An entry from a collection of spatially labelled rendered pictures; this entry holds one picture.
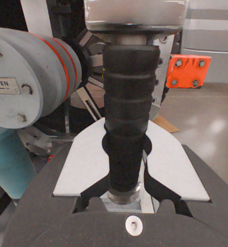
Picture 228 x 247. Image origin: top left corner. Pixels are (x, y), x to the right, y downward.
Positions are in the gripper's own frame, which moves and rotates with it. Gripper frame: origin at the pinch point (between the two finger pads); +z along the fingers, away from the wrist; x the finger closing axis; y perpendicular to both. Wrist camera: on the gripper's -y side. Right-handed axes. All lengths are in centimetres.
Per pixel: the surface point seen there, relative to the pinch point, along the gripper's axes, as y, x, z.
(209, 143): 83, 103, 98
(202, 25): -16, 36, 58
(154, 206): 75, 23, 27
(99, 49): -6, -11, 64
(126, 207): 69, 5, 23
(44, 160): 42, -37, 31
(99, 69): 4, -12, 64
